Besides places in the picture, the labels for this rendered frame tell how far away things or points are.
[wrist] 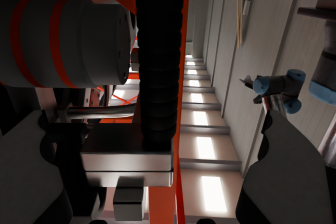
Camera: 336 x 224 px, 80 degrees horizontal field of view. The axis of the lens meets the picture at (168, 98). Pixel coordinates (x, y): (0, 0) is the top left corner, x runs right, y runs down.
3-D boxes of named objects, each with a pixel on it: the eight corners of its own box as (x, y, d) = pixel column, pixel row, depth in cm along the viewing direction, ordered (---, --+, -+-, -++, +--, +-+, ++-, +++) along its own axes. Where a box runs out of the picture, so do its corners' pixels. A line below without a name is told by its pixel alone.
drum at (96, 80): (-73, -4, 23) (-22, 102, 30) (113, 2, 24) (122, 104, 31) (9, -6, 36) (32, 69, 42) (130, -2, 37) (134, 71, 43)
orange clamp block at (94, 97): (62, 106, 58) (75, 113, 66) (90, 106, 58) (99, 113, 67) (66, 83, 60) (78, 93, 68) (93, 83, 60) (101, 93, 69)
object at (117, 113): (54, 108, 40) (66, 149, 45) (152, 109, 41) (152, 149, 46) (85, 75, 56) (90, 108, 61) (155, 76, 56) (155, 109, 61)
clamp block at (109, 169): (76, 152, 19) (86, 190, 21) (174, 152, 19) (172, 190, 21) (93, 121, 23) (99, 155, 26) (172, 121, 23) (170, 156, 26)
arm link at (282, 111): (273, 195, 82) (247, 81, 93) (296, 191, 84) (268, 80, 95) (295, 202, 71) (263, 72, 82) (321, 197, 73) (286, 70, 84)
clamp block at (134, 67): (129, 52, 49) (131, 73, 51) (167, 53, 49) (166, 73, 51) (132, 47, 53) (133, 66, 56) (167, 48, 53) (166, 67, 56)
